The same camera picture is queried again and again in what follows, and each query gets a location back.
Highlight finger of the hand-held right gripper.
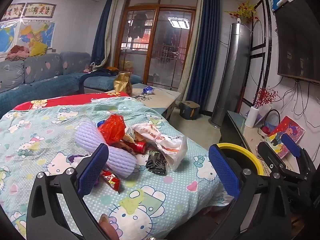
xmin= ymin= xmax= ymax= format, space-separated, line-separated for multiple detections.
xmin=257 ymin=142 xmax=288 ymax=173
xmin=280 ymin=133 xmax=316 ymax=174

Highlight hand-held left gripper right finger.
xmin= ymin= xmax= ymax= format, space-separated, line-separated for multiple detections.
xmin=209 ymin=144 xmax=292 ymax=240

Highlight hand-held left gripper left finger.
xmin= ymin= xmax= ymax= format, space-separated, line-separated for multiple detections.
xmin=26 ymin=143 xmax=110 ymax=240

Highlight yellow rimmed trash bin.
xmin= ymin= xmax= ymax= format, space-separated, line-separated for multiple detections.
xmin=217 ymin=142 xmax=265 ymax=178

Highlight red candy wrapper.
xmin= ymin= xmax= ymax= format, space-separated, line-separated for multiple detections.
xmin=101 ymin=169 xmax=121 ymax=193

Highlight purple foam net sleeve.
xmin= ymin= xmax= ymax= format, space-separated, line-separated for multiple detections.
xmin=74 ymin=120 xmax=138 ymax=179

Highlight red plastic bag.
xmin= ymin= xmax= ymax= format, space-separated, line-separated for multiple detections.
xmin=97 ymin=114 xmax=128 ymax=147

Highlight red capped bottle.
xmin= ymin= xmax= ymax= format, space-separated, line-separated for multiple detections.
xmin=120 ymin=140 xmax=146 ymax=154

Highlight white plastic bag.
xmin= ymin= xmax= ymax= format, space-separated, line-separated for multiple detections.
xmin=127 ymin=122 xmax=188 ymax=172

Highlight black snack wrapper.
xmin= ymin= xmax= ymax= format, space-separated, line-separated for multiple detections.
xmin=145 ymin=150 xmax=167 ymax=174

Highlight person's left hand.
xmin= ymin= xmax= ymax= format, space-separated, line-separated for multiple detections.
xmin=98 ymin=214 xmax=120 ymax=240

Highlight colourful figure painting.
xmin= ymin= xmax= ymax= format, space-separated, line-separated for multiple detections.
xmin=265 ymin=116 xmax=306 ymax=159

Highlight black hoop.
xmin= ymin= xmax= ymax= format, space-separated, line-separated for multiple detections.
xmin=262 ymin=109 xmax=281 ymax=130

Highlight white ribbed vase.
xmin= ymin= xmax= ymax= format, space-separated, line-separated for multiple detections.
xmin=244 ymin=106 xmax=259 ymax=128

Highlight television cabinet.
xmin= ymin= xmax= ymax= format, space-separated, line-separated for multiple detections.
xmin=219 ymin=110 xmax=308 ymax=170

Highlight red berry branches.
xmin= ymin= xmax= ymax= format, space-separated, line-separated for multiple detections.
xmin=253 ymin=87 xmax=278 ymax=108

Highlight cartoon cat printed blanket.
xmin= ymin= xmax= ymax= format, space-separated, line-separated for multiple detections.
xmin=0 ymin=96 xmax=234 ymax=240

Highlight dark storage stool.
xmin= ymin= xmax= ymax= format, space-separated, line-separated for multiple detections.
xmin=179 ymin=101 xmax=201 ymax=120

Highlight red blanket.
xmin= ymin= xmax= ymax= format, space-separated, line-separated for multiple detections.
xmin=12 ymin=92 xmax=129 ymax=110

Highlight grey tower air conditioner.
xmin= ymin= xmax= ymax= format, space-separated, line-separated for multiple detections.
xmin=209 ymin=22 xmax=252 ymax=130

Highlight gold paper bag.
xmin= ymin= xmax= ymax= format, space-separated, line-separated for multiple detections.
xmin=114 ymin=72 xmax=133 ymax=96

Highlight blue grey sofa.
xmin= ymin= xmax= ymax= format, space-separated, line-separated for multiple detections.
xmin=0 ymin=52 xmax=143 ymax=118

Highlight grey coffee table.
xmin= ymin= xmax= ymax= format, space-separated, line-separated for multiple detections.
xmin=107 ymin=83 xmax=182 ymax=122

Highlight dark clothes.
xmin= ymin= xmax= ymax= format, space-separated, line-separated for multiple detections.
xmin=90 ymin=66 xmax=119 ymax=77

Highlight beige curtain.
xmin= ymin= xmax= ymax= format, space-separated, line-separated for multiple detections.
xmin=101 ymin=0 xmax=128 ymax=68
xmin=177 ymin=0 xmax=205 ymax=95

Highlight yellow cardboard box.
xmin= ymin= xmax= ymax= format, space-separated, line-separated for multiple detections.
xmin=121 ymin=60 xmax=134 ymax=73

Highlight blue curtain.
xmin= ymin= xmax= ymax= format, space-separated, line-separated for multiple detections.
xmin=186 ymin=0 xmax=222 ymax=114
xmin=90 ymin=0 xmax=114 ymax=67

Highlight yellow pillow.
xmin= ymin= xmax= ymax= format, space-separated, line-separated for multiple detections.
xmin=29 ymin=41 xmax=48 ymax=57

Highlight wooden framed glass sliding door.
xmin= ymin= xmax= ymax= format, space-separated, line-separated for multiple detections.
xmin=117 ymin=0 xmax=200 ymax=90

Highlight pile of pink red clothes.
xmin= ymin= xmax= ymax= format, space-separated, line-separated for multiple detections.
xmin=6 ymin=45 xmax=30 ymax=61

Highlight yellow red artificial flowers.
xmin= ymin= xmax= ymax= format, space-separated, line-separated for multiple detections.
xmin=224 ymin=0 xmax=259 ymax=24

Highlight black wall cables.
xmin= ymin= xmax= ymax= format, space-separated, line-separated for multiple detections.
xmin=282 ymin=80 xmax=320 ymax=128

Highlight wall mounted television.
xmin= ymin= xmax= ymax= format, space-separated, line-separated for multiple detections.
xmin=274 ymin=0 xmax=320 ymax=84

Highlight country map wall poster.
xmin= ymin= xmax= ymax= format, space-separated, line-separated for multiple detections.
xmin=19 ymin=21 xmax=55 ymax=49

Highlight world map wall poster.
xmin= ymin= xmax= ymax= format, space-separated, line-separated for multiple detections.
xmin=0 ymin=22 xmax=19 ymax=57

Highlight framed embroidery wall picture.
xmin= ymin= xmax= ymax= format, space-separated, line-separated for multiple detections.
xmin=0 ymin=4 xmax=25 ymax=22
xmin=24 ymin=2 xmax=57 ymax=18

